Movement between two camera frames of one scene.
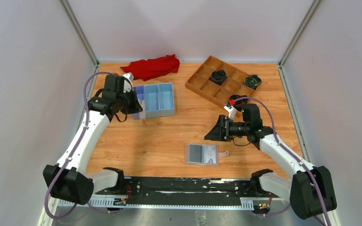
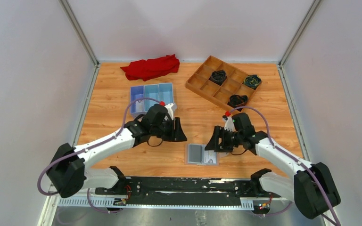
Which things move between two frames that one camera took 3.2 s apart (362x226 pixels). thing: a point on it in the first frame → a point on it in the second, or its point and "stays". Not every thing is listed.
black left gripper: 133,101 → 171,129
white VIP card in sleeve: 209,153 stays
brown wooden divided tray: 234,85 stays
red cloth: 142,69 stays
